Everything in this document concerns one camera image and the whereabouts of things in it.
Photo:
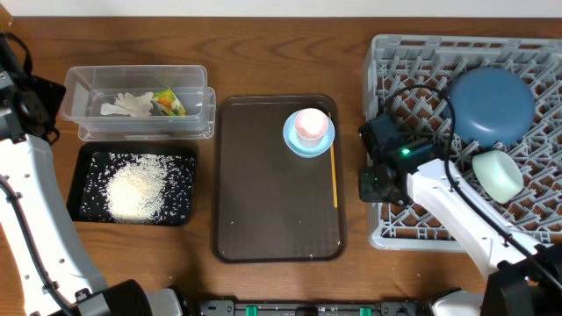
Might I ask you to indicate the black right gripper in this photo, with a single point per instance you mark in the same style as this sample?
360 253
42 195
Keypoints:
368 191

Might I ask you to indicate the mint green bowl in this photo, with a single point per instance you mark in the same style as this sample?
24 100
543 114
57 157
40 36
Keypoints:
498 175

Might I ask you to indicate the dark blue plate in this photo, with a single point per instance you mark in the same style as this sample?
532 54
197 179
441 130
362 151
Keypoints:
490 105

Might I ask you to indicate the yellow green snack wrapper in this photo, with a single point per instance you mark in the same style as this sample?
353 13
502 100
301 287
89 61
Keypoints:
168 103

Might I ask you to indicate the white tissue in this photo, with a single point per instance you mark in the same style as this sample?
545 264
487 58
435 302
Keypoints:
129 105

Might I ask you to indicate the white rice pile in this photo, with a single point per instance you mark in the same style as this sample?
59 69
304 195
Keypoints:
140 189

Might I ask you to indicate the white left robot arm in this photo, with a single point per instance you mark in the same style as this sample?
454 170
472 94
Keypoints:
57 275

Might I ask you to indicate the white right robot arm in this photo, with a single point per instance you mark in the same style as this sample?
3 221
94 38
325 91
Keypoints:
523 277

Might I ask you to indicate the grey plastic dishwasher rack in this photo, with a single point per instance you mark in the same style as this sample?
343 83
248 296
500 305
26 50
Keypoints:
397 68

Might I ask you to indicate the clear plastic waste bin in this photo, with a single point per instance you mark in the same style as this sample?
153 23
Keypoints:
90 87

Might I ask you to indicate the wooden chopstick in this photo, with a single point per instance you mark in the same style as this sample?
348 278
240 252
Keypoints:
332 161

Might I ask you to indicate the pink cup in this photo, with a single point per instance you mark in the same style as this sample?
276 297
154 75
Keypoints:
311 124

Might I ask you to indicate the light blue saucer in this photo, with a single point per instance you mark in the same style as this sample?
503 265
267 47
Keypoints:
292 140

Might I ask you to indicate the brown plastic serving tray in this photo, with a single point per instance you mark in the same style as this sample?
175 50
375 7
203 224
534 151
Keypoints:
271 205

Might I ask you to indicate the black rectangular tray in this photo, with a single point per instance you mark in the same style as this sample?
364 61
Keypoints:
88 150

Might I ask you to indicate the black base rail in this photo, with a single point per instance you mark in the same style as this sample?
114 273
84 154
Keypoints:
230 308

